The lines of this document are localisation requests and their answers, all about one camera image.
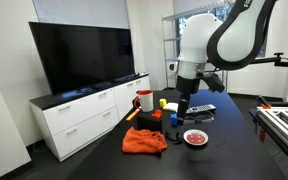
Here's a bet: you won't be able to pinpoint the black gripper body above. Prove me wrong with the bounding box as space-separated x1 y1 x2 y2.
175 75 202 95

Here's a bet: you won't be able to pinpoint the black strap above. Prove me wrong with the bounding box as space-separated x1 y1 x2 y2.
164 130 184 145

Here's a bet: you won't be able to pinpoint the white cup with red inside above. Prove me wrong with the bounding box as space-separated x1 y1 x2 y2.
133 89 155 113

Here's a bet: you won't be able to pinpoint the blue star block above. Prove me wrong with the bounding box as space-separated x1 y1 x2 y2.
169 113 180 128

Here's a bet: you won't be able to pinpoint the white notepad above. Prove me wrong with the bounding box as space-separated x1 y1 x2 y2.
162 102 179 112

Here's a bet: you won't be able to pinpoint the black glasses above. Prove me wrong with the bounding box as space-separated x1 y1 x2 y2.
183 111 216 125

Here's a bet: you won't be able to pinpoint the grey remote control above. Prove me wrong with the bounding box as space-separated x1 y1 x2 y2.
185 103 217 116

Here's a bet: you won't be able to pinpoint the orange plastic block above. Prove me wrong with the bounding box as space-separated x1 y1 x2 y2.
150 109 163 120

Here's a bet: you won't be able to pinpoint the small red and white plate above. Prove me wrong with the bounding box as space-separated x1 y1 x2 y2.
182 129 210 147

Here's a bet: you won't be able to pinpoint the orange cloth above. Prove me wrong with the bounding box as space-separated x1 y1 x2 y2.
121 126 169 155

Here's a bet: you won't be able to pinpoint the orange and white stick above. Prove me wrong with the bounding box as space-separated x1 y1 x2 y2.
125 107 142 122

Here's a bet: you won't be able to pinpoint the black and orange clamp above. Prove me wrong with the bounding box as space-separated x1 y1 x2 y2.
257 94 272 110

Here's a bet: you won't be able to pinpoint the white cabinet with black top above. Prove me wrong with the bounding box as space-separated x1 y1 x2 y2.
28 73 152 163

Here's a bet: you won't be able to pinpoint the large black television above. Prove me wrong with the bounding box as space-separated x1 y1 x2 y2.
28 21 137 97

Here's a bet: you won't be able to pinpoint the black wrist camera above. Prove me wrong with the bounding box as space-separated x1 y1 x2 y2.
202 72 226 94

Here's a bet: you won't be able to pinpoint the red frame clip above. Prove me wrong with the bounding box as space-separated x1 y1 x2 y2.
259 129 267 144

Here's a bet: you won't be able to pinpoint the aluminium rail frame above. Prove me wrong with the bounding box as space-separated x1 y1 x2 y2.
249 101 288 173

